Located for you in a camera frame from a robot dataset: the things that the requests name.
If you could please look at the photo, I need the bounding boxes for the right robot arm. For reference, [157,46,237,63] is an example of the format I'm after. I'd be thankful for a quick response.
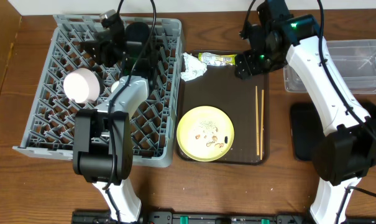
[235,0,376,223]

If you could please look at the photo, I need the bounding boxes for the clear plastic bin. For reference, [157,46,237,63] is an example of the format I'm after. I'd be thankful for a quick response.
[283,39,376,95]

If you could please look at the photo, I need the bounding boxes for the grey plastic dish rack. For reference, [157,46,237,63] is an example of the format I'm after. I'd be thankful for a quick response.
[16,14,185,167]

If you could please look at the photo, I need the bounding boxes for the pink bowl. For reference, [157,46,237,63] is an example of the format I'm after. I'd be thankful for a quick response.
[63,68,100,103]

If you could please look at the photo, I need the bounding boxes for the black plastic bin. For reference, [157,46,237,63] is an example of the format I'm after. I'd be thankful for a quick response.
[290,102,376,162]

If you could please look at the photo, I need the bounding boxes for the green snack wrapper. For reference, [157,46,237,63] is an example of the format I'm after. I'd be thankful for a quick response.
[198,52,237,67]

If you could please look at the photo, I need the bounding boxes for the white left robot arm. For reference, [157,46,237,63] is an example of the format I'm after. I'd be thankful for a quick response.
[73,10,158,223]

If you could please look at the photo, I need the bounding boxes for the dark brown serving tray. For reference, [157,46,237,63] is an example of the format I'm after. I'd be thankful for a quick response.
[178,65,270,166]

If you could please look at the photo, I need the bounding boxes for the crumpled white napkin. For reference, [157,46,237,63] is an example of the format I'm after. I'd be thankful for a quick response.
[181,52,207,82]

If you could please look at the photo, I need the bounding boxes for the yellow plate with crumbs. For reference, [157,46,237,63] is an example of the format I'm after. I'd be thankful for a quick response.
[177,106,235,162]

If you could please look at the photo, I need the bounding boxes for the white plastic cup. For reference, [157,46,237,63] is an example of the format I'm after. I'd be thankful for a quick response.
[111,81,120,93]

